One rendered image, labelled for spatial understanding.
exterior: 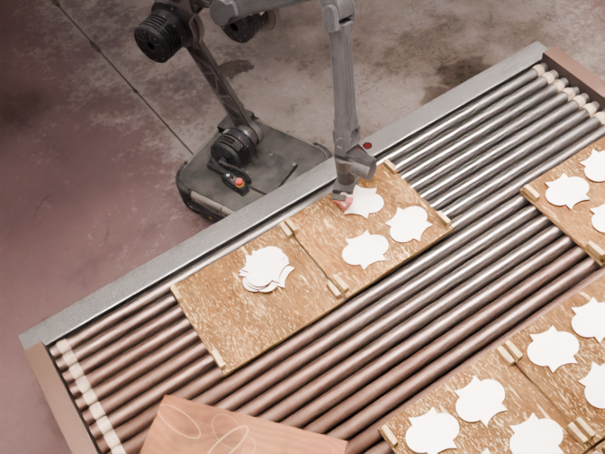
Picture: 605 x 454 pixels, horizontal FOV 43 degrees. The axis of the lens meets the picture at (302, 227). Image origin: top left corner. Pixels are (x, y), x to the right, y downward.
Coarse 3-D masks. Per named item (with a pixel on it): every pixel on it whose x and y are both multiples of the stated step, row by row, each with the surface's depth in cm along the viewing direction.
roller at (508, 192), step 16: (576, 144) 256; (560, 160) 253; (528, 176) 250; (496, 192) 248; (512, 192) 248; (480, 208) 245; (464, 224) 243; (416, 256) 238; (192, 384) 219; (208, 384) 219; (144, 416) 214; (112, 432) 212; (128, 432) 213; (112, 448) 211
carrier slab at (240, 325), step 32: (288, 256) 239; (192, 288) 235; (224, 288) 234; (288, 288) 232; (320, 288) 231; (192, 320) 229; (224, 320) 228; (256, 320) 227; (288, 320) 226; (224, 352) 222; (256, 352) 221
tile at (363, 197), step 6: (342, 192) 250; (354, 192) 250; (360, 192) 250; (366, 192) 249; (372, 192) 249; (354, 198) 248; (360, 198) 248; (366, 198) 248; (372, 198) 248; (378, 198) 248; (354, 204) 247; (360, 204) 247; (366, 204) 246; (372, 204) 246; (378, 204) 246; (348, 210) 246; (354, 210) 246; (360, 210) 246; (366, 210) 245; (372, 210) 245; (378, 210) 245; (366, 216) 244
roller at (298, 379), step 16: (528, 224) 239; (544, 224) 240; (512, 240) 236; (480, 256) 234; (496, 256) 235; (464, 272) 232; (432, 288) 229; (448, 288) 230; (416, 304) 227; (384, 320) 225; (400, 320) 226; (352, 336) 223; (368, 336) 223; (336, 352) 220; (352, 352) 222; (304, 368) 218; (320, 368) 218; (288, 384) 216; (304, 384) 218; (256, 400) 214; (272, 400) 214
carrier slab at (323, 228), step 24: (384, 168) 256; (384, 192) 250; (408, 192) 249; (312, 216) 247; (336, 216) 246; (360, 216) 245; (384, 216) 244; (432, 216) 242; (312, 240) 242; (336, 240) 241; (432, 240) 237; (336, 264) 236; (384, 264) 234; (360, 288) 230
